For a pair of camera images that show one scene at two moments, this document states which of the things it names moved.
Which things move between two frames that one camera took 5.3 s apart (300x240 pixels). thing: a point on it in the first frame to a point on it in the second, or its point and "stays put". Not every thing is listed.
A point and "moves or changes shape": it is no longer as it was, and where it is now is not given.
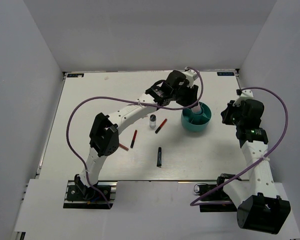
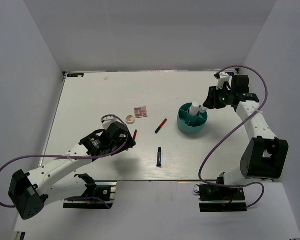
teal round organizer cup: x=196 y=122 moves or changes shape
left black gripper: x=189 y=101 to x=130 y=143
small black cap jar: x=152 y=121 to x=202 y=110
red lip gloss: x=162 y=124 stays put
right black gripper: x=225 y=113 to x=211 y=102
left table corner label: x=75 y=75 stays put
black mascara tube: x=159 y=162 stays put
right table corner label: x=225 y=74 stays put
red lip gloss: x=133 y=138 stays put
